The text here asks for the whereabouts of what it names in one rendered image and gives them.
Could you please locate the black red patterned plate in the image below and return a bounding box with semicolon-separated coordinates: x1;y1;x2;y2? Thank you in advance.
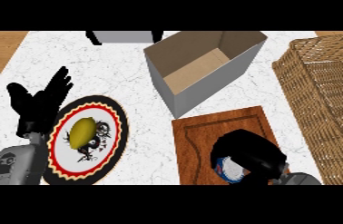
42;94;131;186

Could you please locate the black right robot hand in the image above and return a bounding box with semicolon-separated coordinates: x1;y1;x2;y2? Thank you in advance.
209;128;291;186

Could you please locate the yellow lemon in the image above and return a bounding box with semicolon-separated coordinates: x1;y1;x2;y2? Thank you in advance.
69;116;98;151

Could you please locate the brown wicker basket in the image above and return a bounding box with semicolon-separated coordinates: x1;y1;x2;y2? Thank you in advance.
271;34;343;186

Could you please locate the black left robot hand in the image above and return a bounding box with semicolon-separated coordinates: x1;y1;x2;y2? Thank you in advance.
7;65;76;140

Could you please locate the blue and white can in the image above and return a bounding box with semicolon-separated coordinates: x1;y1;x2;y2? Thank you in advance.
217;155;252;185

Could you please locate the grey open cardboard box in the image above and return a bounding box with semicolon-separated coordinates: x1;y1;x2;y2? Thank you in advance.
143;31;270;120

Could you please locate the grey appliance with black legs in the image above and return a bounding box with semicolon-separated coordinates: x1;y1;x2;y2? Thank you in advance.
85;31;165;46

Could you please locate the brown wooden cutting board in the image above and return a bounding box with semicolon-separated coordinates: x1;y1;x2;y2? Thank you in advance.
172;105;293;186

